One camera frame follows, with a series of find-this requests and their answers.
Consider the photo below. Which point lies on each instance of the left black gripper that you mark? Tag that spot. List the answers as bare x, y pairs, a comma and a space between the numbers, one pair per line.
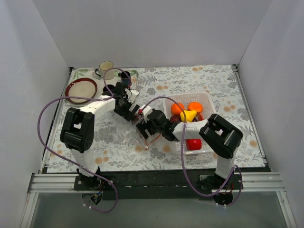
127, 110

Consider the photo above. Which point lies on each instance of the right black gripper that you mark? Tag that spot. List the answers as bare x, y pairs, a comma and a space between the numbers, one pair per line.
144, 127

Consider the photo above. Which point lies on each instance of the fake dark beet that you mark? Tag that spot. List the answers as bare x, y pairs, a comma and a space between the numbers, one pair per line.
175, 119

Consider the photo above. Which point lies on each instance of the fake whole orange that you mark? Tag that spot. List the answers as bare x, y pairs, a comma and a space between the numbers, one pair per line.
176, 109

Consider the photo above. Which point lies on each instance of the fake yellow lemon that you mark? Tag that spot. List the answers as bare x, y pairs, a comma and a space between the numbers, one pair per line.
188, 116

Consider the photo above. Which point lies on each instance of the fake red apple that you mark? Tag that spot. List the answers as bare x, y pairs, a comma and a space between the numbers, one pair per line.
194, 144

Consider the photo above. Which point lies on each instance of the fake orange half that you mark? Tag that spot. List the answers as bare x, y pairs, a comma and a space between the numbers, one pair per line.
195, 106

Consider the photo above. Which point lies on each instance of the fake watermelon slice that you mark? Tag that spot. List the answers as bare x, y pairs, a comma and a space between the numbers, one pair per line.
200, 116

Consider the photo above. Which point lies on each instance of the white plastic basket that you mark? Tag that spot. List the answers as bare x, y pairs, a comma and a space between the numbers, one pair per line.
193, 128

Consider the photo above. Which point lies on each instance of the clear zip top bag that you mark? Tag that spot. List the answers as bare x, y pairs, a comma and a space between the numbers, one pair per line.
125, 133

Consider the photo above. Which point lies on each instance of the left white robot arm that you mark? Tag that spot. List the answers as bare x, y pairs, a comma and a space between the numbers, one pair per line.
78, 127

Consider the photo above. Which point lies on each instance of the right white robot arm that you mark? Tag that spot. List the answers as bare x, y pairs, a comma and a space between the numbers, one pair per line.
219, 134

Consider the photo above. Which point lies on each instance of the orange patterned cup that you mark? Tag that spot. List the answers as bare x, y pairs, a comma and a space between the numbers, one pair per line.
108, 89

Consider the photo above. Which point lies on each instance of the dark blue cup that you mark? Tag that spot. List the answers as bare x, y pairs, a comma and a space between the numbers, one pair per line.
125, 77

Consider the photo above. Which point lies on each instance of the floral serving tray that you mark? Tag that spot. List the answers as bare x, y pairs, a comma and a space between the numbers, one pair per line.
90, 73

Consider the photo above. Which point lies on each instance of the cream enamel mug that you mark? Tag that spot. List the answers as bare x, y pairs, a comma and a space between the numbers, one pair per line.
105, 71

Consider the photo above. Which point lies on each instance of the red rimmed plate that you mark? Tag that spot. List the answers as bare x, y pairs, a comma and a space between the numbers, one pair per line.
82, 87

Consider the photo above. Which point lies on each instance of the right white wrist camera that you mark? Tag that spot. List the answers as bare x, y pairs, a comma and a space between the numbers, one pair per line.
145, 111

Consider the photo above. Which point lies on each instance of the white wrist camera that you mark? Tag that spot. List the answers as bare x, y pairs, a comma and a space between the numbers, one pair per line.
145, 111
132, 95

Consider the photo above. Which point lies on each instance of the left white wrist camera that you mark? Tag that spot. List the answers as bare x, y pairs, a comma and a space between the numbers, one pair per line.
132, 95

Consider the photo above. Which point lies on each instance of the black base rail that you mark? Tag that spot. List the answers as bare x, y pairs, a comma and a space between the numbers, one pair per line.
171, 184

